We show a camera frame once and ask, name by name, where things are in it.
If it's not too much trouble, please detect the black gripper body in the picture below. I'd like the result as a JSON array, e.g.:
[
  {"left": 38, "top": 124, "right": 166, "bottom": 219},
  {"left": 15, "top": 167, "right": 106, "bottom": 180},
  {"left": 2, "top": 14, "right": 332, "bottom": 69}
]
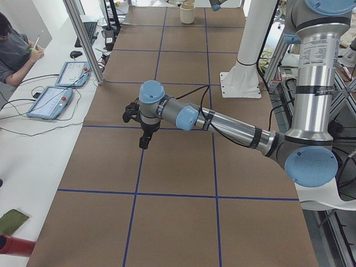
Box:
[{"left": 139, "top": 122, "right": 160, "bottom": 150}]

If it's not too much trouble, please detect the white ribbed mug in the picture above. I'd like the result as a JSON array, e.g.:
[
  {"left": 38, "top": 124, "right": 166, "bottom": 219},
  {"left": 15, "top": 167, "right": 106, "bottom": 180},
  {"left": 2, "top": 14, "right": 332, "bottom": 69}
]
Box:
[{"left": 180, "top": 3, "right": 195, "bottom": 24}]

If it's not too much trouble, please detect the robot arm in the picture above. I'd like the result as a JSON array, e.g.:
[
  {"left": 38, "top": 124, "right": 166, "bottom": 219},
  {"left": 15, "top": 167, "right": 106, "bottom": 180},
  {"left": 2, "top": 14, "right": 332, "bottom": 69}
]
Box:
[
  {"left": 209, "top": 0, "right": 226, "bottom": 12},
  {"left": 137, "top": 1, "right": 355, "bottom": 187}
]

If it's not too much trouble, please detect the blue teach pendant far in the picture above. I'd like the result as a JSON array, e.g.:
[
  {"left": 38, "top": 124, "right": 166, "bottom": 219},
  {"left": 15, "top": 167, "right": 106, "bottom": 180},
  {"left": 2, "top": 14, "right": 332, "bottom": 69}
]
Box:
[{"left": 55, "top": 61, "right": 91, "bottom": 87}]

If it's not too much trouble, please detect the blue teach pendant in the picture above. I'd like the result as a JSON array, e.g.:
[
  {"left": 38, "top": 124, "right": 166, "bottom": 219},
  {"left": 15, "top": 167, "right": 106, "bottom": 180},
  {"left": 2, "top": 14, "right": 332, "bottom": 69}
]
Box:
[
  {"left": 55, "top": 61, "right": 91, "bottom": 87},
  {"left": 26, "top": 86, "right": 73, "bottom": 120}
]

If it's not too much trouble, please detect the blue teach pendant near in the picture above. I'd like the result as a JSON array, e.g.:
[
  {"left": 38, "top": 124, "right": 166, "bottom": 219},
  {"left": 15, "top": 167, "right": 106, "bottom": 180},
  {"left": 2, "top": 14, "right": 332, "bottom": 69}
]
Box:
[{"left": 26, "top": 86, "right": 73, "bottom": 120}]

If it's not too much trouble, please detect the black box with label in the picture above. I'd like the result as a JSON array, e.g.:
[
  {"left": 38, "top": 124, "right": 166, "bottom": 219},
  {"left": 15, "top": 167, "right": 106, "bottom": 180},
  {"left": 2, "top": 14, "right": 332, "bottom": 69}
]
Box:
[{"left": 102, "top": 27, "right": 117, "bottom": 51}]

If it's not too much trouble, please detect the black computer mouse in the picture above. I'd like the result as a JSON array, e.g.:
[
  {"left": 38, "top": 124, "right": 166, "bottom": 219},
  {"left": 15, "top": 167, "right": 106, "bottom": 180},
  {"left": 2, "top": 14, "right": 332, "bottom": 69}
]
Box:
[{"left": 70, "top": 51, "right": 83, "bottom": 59}]

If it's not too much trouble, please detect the black keyboard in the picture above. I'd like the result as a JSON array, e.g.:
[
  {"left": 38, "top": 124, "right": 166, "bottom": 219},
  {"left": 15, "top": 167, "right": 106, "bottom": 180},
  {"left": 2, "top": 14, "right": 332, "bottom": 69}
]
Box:
[{"left": 82, "top": 22, "right": 98, "bottom": 44}]

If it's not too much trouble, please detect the person in grey shirt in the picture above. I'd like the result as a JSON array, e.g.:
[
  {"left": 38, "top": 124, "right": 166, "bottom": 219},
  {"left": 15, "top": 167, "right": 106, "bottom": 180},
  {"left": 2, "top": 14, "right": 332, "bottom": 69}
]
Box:
[{"left": 1, "top": 14, "right": 45, "bottom": 87}]

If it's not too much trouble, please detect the green cloth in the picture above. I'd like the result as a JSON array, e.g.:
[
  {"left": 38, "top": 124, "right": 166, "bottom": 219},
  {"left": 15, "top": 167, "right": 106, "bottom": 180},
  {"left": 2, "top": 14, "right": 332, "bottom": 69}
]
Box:
[{"left": 1, "top": 209, "right": 29, "bottom": 236}]

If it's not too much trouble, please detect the red cylinder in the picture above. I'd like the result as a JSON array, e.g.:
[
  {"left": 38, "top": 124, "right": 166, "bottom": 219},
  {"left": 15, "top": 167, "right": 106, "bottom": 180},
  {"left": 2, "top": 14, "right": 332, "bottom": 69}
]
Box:
[{"left": 1, "top": 235, "right": 36, "bottom": 258}]

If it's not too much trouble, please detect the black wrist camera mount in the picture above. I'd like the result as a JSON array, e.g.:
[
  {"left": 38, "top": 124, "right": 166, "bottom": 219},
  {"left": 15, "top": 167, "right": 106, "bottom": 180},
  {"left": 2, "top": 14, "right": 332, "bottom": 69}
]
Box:
[{"left": 122, "top": 98, "right": 141, "bottom": 123}]

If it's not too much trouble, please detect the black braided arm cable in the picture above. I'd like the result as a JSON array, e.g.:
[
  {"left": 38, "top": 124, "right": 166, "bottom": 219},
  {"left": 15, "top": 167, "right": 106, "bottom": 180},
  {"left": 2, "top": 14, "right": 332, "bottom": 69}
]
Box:
[{"left": 175, "top": 85, "right": 272, "bottom": 148}]

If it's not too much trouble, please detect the white camera stand base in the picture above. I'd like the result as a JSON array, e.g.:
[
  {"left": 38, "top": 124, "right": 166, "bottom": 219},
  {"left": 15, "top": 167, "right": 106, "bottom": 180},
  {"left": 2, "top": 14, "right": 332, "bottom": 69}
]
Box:
[{"left": 220, "top": 0, "right": 278, "bottom": 98}]

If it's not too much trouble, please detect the aluminium frame post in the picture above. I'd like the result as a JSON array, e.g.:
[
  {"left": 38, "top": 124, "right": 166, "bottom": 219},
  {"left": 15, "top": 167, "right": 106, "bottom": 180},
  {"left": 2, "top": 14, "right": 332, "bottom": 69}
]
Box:
[{"left": 63, "top": 0, "right": 104, "bottom": 85}]

